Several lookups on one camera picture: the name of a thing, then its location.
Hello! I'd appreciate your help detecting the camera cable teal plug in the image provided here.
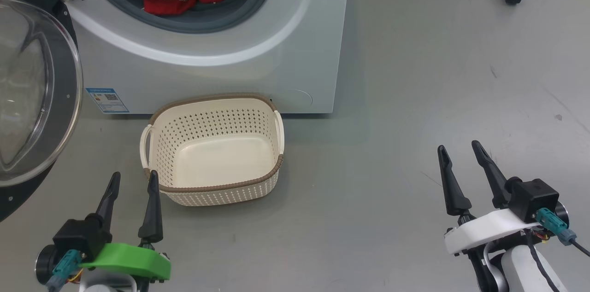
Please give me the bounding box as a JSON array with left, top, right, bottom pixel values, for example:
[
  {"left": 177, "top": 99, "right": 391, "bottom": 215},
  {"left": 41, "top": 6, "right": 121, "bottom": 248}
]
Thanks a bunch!
[
  {"left": 45, "top": 250, "right": 83, "bottom": 292},
  {"left": 535, "top": 208, "right": 590, "bottom": 257}
]

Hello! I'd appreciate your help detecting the right camera cable teal plug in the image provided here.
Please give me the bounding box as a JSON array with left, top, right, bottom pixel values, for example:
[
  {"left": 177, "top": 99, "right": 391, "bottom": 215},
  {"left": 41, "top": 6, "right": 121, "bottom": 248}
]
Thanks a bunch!
[{"left": 535, "top": 208, "right": 590, "bottom": 257}]

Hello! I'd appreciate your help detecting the white front-load washing machine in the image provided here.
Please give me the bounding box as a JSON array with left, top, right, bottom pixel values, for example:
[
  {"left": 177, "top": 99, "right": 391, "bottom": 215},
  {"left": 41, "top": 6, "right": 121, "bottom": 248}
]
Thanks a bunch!
[{"left": 60, "top": 0, "right": 352, "bottom": 115}]

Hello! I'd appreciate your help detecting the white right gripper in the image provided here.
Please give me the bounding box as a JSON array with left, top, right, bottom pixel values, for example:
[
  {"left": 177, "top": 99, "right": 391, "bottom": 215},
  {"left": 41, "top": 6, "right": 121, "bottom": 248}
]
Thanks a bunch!
[{"left": 437, "top": 140, "right": 543, "bottom": 256}]

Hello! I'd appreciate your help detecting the cream perforated laundry basket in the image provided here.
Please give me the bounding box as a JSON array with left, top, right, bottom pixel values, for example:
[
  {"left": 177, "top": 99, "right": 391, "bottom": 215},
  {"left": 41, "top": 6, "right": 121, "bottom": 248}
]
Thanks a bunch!
[{"left": 140, "top": 93, "right": 285, "bottom": 207}]

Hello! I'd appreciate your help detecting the washing machine door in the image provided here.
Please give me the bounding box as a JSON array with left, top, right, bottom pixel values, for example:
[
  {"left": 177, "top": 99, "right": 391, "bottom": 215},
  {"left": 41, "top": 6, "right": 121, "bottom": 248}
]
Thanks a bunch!
[{"left": 0, "top": 0, "right": 84, "bottom": 222}]

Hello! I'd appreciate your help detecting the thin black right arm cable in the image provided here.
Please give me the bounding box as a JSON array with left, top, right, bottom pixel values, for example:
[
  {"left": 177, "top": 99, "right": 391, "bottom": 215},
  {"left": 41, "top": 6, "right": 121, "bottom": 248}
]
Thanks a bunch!
[{"left": 525, "top": 231, "right": 561, "bottom": 292}]

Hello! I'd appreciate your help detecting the blue energy label sticker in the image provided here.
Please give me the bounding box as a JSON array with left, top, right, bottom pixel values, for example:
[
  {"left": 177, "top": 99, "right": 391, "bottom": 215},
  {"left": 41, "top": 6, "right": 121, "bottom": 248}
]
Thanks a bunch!
[{"left": 86, "top": 88, "right": 130, "bottom": 114}]

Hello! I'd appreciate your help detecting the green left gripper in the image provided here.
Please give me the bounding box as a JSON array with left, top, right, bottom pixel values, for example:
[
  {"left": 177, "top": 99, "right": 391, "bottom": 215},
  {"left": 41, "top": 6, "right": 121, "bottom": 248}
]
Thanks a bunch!
[{"left": 79, "top": 170, "right": 171, "bottom": 281}]

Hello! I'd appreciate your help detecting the left camera cable teal plug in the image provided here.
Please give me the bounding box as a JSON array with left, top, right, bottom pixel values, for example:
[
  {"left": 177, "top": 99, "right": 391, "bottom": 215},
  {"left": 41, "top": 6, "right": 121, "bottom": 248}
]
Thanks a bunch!
[{"left": 45, "top": 250, "right": 83, "bottom": 292}]

